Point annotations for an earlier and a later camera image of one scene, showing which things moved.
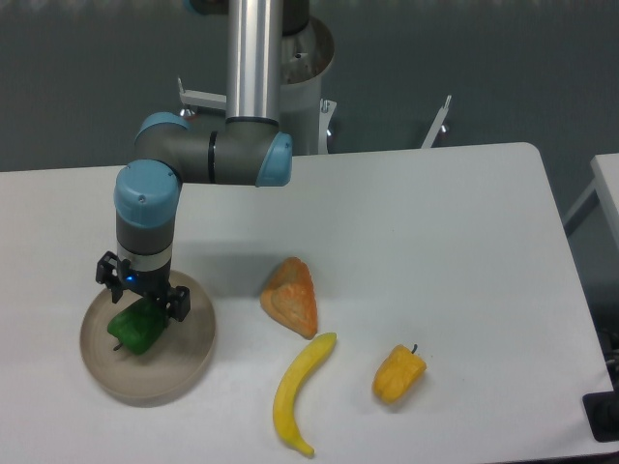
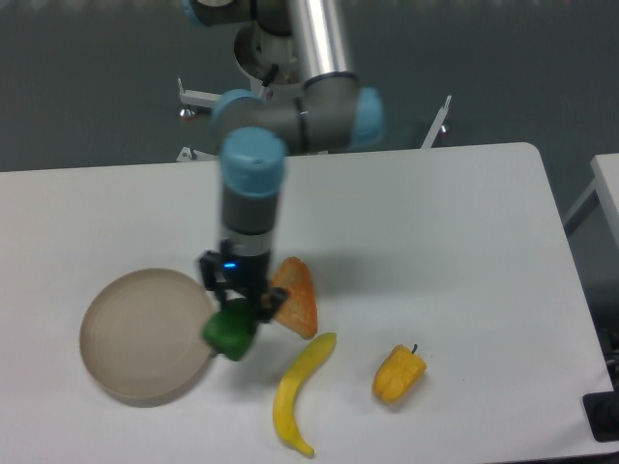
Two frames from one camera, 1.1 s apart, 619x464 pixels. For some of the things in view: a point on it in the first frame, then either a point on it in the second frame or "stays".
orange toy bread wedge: [289, 298] stays
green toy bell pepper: [138, 326] to [230, 329]
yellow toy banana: [289, 384] stays
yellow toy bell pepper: [397, 372] stays
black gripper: [117, 275] to [246, 275]
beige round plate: [169, 369] stays
